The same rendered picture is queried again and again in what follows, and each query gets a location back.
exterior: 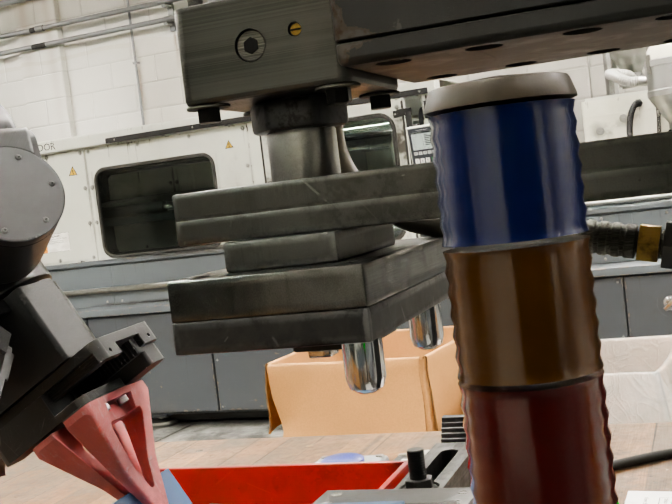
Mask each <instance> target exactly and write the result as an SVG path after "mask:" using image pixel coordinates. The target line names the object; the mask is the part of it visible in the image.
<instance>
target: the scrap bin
mask: <svg viewBox="0 0 672 504"><path fill-rule="evenodd" d="M168 469H169V470H170V472H171V473H172V474H173V476H174V477H175V479H176V480H177V482H178V483H179V485H180V486H181V487H182V489H183V490H184V492H185V493H186V495H187V496H188V498H189V499H190V500H191V502H192V503H193V504H210V503H221V504H313V503H314V502H315V501H316V500H317V499H318V498H319V497H320V496H321V495H323V494H324V493H325V492H326V491H327V490H370V489H394V488H395V487H396V486H397V485H398V484H399V483H400V482H401V480H402V479H403V478H404V477H405V476H406V475H407V474H408V473H409V468H408V460H403V461H370V462H337V463H305V464H272V465H240V466H207V467H174V468H168Z"/></svg>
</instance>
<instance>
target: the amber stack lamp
mask: <svg viewBox="0 0 672 504"><path fill-rule="evenodd" d="M589 241H590V235H567V236H560V237H554V238H547V239H539V240H531V241H523V242H514V243H505V244H494V245H483V246H469V247H459V248H454V249H449V250H446V251H443V255H444V257H445V260H446V270H445V275H446V277H447V280H448V283H449V287H448V294H447V295H448V297H449V300H450V302H451V311H450V317H451V320H452V322H453V325H454V328H453V335H452V337H453V339H454V342H455V345H456V352H455V359H456V362H457V365H458V367H459V368H458V376H457V379H458V380H459V381H461V382H463V383H467V384H473V385H481V386H520V385H533V384H543V383H551V382H557V381H563V380H569V379H574V378H578V377H582V376H585V375H589V374H592V373H594V372H597V371H599V370H600V369H602V368H603V367H604V363H603V360H602V357H601V355H600V352H601V346H602V342H601V339H600V337H599V334H598V329H599V319H598V316H597V314H596V305H597V298H596V296H595V293H594V290H593V288H594V282H595V278H594V275H593V273H592V270H591V265H592V258H593V257H592V255H591V252H590V249H589Z"/></svg>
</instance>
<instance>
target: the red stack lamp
mask: <svg viewBox="0 0 672 504"><path fill-rule="evenodd" d="M604 373H605V370H604V369H603V368H602V369H600V370H599V371H597V372H594V373H592V374H589V375H585V376H582V377H578V378H574V379H569V380H563V381H557V382H551V383H543V384H533V385H520V386H481V385H473V384H467V383H463V382H461V381H459V382H458V386H459V388H460V391H461V394H462V395H461V403H460V406H461V408H462V411H463V413H464V419H463V428H464V431H465V433H466V442H465V448H466V450H467V453H468V455H469V458H468V466H467V467H468V470H469V473H470V475H471V481H470V490H471V492H472V495H473V504H617V502H618V499H619V497H618V495H617V492H616V489H615V483H616V474H615V472H614V469H613V460H614V454H613V451H612V449H611V446H610V443H611V437H612V434H611V431H610V428H609V426H608V420H609V411H608V408H607V405H606V397H607V390H606V387H605V385H604V382H603V380H604Z"/></svg>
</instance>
